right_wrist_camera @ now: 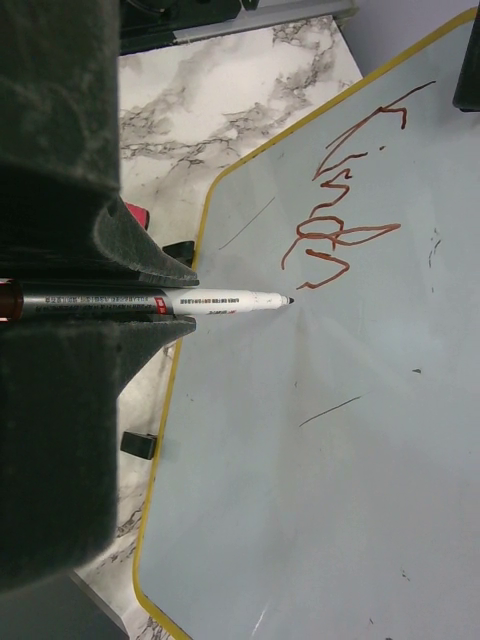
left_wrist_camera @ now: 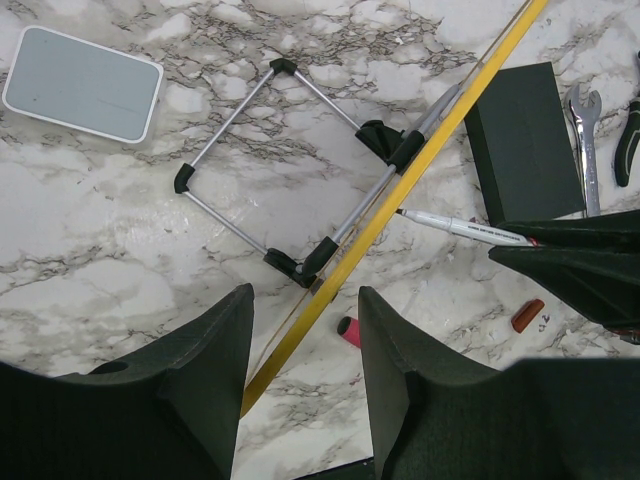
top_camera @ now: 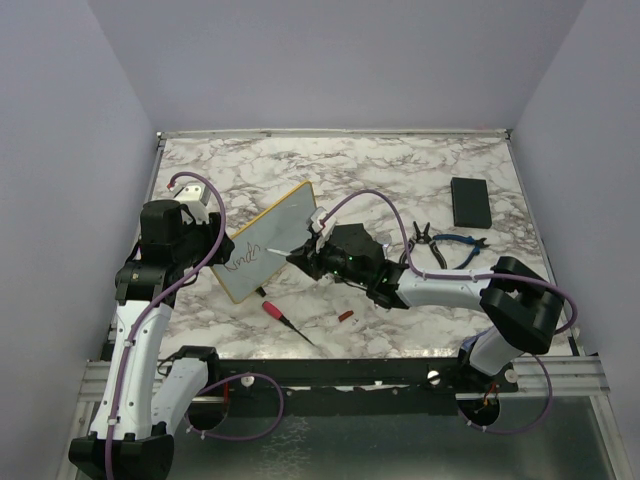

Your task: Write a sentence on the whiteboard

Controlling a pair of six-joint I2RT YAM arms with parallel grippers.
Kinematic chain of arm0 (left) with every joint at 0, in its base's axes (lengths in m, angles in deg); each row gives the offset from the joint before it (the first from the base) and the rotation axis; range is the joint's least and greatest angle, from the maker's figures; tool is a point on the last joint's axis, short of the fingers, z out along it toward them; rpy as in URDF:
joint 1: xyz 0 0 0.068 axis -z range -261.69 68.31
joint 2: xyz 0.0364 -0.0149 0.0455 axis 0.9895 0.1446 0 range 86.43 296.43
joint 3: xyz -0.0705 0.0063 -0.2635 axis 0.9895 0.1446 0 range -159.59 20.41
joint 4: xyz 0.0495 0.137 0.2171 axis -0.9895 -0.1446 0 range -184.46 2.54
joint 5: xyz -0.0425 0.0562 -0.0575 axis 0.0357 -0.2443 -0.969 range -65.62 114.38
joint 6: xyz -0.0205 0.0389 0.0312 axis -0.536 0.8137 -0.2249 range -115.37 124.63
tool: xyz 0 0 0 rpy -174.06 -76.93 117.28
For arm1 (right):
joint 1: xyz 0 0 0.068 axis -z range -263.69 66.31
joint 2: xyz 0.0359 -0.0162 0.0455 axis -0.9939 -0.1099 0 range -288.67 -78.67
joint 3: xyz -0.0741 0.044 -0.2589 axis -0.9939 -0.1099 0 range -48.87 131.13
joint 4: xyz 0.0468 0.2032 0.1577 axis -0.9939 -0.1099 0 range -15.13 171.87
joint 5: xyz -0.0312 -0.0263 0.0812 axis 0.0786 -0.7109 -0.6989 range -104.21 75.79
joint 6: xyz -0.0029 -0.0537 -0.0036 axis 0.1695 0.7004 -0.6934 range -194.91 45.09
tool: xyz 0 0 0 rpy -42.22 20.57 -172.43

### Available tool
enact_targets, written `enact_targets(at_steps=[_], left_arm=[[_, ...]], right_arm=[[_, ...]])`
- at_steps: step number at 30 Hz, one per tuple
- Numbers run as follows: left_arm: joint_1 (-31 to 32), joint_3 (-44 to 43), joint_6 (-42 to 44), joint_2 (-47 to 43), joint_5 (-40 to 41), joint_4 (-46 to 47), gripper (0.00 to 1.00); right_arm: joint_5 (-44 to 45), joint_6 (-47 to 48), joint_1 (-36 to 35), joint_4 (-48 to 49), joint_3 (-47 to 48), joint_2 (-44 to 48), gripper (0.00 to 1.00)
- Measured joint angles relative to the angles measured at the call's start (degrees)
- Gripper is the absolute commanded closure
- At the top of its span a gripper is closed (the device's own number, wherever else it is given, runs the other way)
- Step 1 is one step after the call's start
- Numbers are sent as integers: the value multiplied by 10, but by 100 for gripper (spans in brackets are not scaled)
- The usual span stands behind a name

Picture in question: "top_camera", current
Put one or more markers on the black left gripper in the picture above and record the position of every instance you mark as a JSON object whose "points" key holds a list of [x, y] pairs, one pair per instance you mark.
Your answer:
{"points": [[212, 230]]}

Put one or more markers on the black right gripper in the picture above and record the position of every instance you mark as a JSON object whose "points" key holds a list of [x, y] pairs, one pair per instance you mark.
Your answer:
{"points": [[312, 265]]}

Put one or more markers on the silver whiteboard marker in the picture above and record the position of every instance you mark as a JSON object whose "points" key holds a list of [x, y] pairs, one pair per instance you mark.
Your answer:
{"points": [[278, 252]]}

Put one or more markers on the yellow framed whiteboard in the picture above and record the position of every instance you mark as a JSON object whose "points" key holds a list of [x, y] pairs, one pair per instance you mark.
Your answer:
{"points": [[281, 226]]}

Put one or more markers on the red marker cap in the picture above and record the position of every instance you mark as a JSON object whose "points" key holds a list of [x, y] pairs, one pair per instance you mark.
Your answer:
{"points": [[345, 315]]}

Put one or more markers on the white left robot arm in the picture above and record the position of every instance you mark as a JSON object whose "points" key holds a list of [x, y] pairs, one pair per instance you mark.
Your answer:
{"points": [[132, 433]]}

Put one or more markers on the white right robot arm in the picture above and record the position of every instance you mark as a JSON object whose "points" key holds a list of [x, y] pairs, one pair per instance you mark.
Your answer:
{"points": [[523, 310]]}

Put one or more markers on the black flat rectangular pad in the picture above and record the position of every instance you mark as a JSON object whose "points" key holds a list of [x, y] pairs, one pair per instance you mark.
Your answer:
{"points": [[354, 238]]}

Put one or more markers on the black rectangular box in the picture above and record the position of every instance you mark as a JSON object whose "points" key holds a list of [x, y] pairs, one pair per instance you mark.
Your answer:
{"points": [[470, 203]]}

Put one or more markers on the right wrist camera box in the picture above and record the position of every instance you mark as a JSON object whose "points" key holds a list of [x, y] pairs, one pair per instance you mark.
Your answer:
{"points": [[321, 226]]}

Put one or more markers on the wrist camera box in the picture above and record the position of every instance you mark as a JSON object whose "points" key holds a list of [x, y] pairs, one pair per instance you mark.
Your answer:
{"points": [[321, 226], [196, 197]]}

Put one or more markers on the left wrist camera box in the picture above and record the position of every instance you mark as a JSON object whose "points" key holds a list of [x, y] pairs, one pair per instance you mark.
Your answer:
{"points": [[196, 197]]}

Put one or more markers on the red handled screwdriver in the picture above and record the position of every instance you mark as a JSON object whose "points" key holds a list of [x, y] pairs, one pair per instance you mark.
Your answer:
{"points": [[276, 314]]}

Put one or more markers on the black handled pliers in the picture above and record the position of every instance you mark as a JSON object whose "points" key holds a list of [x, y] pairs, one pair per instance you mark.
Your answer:
{"points": [[422, 236]]}

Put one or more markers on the black front mounting rail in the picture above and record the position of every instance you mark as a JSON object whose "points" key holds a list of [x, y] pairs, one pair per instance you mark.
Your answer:
{"points": [[342, 387]]}

